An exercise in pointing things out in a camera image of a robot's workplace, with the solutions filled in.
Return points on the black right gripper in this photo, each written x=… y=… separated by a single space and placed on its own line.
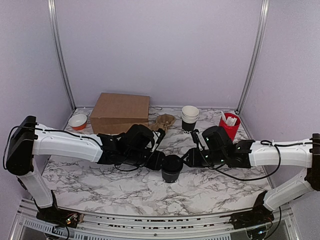
x=193 y=162

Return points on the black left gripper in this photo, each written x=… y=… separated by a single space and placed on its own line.
x=156 y=164

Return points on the black coffee cup lid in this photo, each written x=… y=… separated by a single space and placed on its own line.
x=172 y=163

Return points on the single black paper cup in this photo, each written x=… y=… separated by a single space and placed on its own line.
x=169 y=176

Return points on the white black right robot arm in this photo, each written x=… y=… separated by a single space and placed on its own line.
x=218 y=149

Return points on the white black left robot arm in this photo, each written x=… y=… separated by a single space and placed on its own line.
x=137 y=148

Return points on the brown cardboard cup carrier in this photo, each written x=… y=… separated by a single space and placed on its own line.
x=164 y=122

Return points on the stack of black paper cups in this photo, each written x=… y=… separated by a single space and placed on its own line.
x=189 y=116

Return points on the red ribbed plastic cup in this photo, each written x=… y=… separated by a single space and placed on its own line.
x=231 y=130

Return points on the white sticks in red cup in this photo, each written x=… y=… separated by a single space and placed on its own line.
x=229 y=119

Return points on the brown paper bag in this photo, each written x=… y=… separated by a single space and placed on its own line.
x=115 y=113

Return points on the orange white ceramic bowl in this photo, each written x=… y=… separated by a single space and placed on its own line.
x=78 y=122

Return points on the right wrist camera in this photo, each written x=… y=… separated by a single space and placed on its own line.
x=196 y=139

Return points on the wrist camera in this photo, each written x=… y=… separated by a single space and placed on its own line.
x=158 y=136
x=196 y=139

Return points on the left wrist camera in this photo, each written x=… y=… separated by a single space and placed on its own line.
x=158 y=136

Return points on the paper bag twine handle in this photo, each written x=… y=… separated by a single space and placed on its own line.
x=158 y=108

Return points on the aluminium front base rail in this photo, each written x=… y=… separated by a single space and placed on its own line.
x=103 y=226

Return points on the right aluminium frame post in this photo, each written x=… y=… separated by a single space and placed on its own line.
x=261 y=28

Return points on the aluminium frame post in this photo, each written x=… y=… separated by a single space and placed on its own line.
x=59 y=53
x=261 y=28

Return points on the left aluminium frame post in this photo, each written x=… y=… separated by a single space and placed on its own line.
x=59 y=53

